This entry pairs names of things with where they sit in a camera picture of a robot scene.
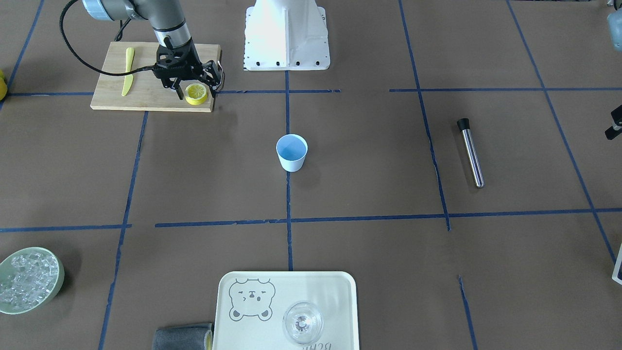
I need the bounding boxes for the clear wine glass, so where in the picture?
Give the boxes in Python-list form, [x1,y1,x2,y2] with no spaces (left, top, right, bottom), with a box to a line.
[282,301,324,346]

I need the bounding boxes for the grey folded cloth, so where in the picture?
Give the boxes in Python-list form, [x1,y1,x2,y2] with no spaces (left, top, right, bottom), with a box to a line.
[152,323,213,350]

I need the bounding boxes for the wooden cutting board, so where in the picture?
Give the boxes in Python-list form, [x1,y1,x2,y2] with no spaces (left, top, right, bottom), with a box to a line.
[90,41,215,113]

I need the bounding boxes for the cream bear tray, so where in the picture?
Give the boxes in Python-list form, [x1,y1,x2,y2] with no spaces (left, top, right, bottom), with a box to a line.
[212,272,360,350]

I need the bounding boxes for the steel muddler stick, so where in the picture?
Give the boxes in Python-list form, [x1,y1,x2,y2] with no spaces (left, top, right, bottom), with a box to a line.
[457,118,485,189]

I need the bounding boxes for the light blue cup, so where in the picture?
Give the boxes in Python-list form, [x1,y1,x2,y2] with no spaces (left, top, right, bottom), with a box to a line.
[276,134,309,173]

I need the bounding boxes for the green bowl of ice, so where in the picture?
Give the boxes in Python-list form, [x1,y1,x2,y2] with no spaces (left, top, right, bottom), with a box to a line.
[0,246,65,315]

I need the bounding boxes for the yellow plastic knife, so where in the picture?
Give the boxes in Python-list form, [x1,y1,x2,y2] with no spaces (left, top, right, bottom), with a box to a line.
[121,47,135,97]

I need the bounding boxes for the whole yellow lemon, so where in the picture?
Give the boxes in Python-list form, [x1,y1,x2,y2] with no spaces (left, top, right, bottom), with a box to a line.
[0,70,8,102]

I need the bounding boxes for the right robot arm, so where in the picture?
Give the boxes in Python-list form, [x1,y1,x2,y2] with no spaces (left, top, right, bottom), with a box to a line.
[58,0,225,112]

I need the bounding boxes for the yellow lemon half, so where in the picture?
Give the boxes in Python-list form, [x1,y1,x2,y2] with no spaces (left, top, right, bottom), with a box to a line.
[185,83,209,105]

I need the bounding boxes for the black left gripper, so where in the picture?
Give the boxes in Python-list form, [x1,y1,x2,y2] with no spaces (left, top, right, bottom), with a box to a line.
[605,106,622,140]

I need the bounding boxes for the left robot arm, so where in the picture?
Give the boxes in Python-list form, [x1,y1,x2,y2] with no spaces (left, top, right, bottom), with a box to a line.
[605,0,622,140]

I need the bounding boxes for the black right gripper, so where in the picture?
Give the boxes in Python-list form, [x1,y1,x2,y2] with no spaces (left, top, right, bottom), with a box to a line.
[153,46,224,100]

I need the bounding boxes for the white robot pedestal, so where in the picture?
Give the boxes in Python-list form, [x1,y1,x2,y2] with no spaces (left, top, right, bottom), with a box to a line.
[243,0,331,71]

